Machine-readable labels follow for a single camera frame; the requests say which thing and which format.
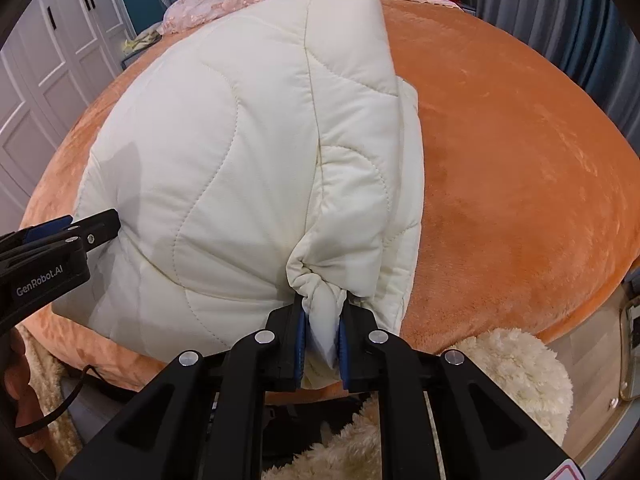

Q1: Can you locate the orange plush bed blanket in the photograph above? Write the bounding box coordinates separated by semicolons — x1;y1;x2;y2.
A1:
16;0;640;406

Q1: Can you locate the white panelled wardrobe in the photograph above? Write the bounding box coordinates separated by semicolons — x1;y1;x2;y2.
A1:
0;0;134;232

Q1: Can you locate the cream cloth pile on nightstand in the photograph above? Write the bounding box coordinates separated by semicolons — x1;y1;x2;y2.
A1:
122;24;162;56

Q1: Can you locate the dark blue nightstand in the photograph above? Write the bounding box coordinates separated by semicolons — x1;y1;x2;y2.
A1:
120;50;146;70

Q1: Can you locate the grey blue curtain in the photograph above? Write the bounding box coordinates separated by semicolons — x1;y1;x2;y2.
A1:
463;0;639;148

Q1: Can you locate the black cable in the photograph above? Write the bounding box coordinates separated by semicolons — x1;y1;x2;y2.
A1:
12;363;120;441

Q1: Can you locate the cream quilted jacket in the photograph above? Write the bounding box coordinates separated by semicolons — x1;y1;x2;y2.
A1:
53;0;424;389

